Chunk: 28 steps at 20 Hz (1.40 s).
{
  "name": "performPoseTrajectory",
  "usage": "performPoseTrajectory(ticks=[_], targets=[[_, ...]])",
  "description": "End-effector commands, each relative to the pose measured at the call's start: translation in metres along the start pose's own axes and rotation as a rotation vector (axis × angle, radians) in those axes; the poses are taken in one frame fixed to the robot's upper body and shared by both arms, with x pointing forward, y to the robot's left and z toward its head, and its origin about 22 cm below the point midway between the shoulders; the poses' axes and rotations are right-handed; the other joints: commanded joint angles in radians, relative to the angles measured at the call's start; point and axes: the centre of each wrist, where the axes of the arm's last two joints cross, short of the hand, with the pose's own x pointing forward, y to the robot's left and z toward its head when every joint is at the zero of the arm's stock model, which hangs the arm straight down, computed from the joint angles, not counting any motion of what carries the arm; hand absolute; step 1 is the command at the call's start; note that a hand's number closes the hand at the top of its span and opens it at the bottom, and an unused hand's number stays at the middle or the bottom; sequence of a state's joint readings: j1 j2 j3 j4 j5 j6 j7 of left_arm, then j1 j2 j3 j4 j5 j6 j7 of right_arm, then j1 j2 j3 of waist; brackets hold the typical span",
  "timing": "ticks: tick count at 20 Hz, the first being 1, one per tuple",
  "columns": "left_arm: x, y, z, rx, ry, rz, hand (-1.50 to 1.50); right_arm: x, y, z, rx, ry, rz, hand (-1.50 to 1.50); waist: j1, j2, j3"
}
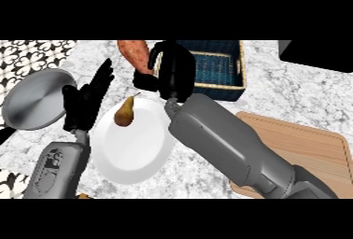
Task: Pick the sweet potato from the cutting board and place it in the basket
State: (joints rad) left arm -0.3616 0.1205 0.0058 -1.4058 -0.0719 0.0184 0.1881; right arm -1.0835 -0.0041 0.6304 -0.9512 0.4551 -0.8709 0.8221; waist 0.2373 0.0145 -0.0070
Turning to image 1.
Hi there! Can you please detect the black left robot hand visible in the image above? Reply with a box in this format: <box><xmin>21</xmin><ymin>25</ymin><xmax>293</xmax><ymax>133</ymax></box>
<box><xmin>61</xmin><ymin>58</ymin><xmax>116</xmax><ymax>133</ymax></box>

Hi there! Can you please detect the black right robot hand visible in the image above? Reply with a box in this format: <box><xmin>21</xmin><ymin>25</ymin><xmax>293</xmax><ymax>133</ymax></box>
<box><xmin>133</xmin><ymin>40</ymin><xmax>198</xmax><ymax>104</ymax></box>

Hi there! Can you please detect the orange sweet potato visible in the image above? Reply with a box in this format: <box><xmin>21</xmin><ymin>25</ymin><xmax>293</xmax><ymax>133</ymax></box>
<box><xmin>116</xmin><ymin>39</ymin><xmax>156</xmax><ymax>76</ymax></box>

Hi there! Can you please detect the blue wicker basket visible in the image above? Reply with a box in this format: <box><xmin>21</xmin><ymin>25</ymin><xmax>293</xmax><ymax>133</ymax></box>
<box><xmin>176</xmin><ymin>39</ymin><xmax>249</xmax><ymax>103</ymax></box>

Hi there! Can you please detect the wooden cutting board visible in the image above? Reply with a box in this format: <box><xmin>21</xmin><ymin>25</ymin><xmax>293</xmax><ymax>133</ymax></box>
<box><xmin>229</xmin><ymin>111</ymin><xmax>353</xmax><ymax>200</ymax></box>

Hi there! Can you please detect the brown pear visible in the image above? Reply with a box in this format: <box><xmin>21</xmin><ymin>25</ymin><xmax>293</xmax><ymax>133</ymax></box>
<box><xmin>114</xmin><ymin>91</ymin><xmax>142</xmax><ymax>128</ymax></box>

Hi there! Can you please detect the white plate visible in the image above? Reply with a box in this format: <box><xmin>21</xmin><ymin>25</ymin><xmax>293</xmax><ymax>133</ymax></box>
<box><xmin>91</xmin><ymin>96</ymin><xmax>178</xmax><ymax>185</ymax></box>

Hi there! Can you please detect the black and white patterned placemat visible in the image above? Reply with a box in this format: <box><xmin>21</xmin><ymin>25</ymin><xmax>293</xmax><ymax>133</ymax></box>
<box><xmin>0</xmin><ymin>39</ymin><xmax>79</xmax><ymax>108</ymax></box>
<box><xmin>0</xmin><ymin>167</ymin><xmax>32</xmax><ymax>200</ymax></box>

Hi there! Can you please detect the black appliance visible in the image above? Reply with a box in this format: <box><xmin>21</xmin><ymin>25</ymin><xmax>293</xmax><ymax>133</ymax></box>
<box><xmin>278</xmin><ymin>39</ymin><xmax>353</xmax><ymax>74</ymax></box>

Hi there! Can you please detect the grey pan with black handle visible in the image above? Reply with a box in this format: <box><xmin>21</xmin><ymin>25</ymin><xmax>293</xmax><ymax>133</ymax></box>
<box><xmin>0</xmin><ymin>68</ymin><xmax>79</xmax><ymax>146</ymax></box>

